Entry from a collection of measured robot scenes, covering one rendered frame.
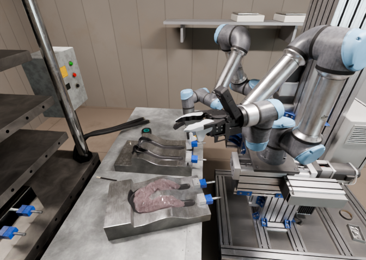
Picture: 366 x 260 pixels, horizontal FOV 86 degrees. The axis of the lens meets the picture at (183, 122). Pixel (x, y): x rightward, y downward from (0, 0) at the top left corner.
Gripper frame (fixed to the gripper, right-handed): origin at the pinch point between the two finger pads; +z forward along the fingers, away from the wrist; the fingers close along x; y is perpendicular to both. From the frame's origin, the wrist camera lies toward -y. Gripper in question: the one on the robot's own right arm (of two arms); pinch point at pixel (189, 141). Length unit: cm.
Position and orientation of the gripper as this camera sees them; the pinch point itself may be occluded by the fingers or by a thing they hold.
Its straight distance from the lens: 134.3
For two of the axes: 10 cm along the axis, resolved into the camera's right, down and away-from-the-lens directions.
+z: 1.3, 9.1, 4.0
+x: 1.0, -4.2, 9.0
